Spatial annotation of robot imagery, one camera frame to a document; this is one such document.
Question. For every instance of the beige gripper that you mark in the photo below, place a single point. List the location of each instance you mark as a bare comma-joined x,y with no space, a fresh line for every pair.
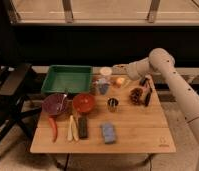
120,68

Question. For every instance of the clear plastic cup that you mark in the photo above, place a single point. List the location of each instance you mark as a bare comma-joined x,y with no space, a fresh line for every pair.
103,85

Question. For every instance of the black chair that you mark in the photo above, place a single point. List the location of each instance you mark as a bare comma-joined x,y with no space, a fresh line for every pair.
12,97

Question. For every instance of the red bowl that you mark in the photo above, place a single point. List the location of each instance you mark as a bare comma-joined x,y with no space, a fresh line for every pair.
83,103

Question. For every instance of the peeled banana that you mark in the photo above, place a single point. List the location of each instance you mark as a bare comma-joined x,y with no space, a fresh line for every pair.
72,130

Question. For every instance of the blue towel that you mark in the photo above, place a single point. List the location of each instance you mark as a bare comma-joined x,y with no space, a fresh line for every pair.
108,133

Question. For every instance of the green plastic tray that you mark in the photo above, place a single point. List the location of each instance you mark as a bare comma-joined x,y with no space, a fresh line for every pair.
74,78

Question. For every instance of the white lidded container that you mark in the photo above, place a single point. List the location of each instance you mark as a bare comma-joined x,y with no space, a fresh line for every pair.
106,72

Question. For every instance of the small metal cup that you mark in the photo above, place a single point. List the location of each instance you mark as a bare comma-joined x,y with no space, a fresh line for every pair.
112,104

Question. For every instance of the purple bowl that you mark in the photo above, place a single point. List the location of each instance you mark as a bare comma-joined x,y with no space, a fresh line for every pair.
52,102

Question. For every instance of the orange fruit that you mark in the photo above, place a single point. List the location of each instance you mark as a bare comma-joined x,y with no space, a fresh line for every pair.
119,82

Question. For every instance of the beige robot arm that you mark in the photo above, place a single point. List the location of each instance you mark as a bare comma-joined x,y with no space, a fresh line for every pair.
159,60

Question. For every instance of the wooden folding table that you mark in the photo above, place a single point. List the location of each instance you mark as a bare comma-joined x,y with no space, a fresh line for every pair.
115,125

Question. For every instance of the red chili pepper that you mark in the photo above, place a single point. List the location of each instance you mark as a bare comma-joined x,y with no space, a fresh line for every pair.
53,125

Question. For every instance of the brown pine cone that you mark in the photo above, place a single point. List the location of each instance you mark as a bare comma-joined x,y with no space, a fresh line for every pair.
135,96

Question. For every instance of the metal spoon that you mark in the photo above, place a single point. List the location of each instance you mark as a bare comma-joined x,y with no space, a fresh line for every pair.
65,94

